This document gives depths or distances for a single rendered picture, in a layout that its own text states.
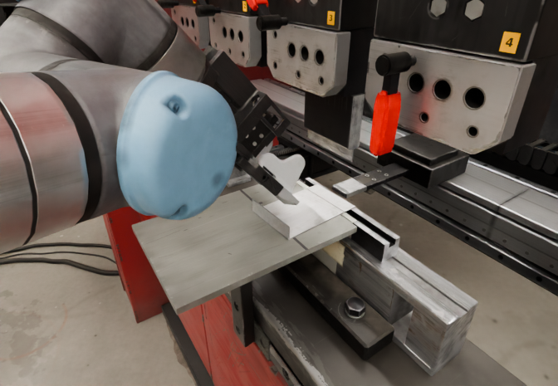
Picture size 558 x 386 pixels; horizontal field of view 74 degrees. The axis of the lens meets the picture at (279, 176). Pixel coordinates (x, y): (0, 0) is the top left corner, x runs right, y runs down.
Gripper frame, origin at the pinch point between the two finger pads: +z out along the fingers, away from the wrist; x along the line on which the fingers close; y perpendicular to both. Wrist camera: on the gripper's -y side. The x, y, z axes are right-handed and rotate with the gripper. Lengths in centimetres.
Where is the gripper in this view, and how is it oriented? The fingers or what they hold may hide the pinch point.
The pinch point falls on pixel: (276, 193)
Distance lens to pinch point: 50.8
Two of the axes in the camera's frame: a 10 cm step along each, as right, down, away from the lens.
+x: -5.5, -4.0, 7.3
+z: 5.4, 5.0, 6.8
